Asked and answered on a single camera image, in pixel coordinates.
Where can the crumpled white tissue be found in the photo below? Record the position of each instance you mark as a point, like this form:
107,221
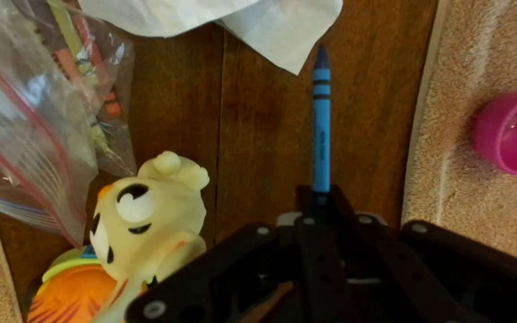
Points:
269,29

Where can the plain tan towel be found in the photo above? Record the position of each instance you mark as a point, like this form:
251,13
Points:
479,47

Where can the pink plastic cup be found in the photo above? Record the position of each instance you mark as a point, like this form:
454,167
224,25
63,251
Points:
510,137

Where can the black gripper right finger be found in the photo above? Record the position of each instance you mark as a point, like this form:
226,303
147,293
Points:
425,280

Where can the cream bunny toy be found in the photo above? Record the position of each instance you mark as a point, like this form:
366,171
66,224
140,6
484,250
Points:
151,221

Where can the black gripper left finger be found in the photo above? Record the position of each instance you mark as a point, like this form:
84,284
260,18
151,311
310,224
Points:
240,280

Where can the blue crayon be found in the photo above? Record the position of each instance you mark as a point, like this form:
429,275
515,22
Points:
321,119

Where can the pile of toy food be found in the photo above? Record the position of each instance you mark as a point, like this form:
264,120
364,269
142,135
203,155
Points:
72,298

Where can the clear plastic zip bag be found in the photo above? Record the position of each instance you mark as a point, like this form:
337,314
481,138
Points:
25,137

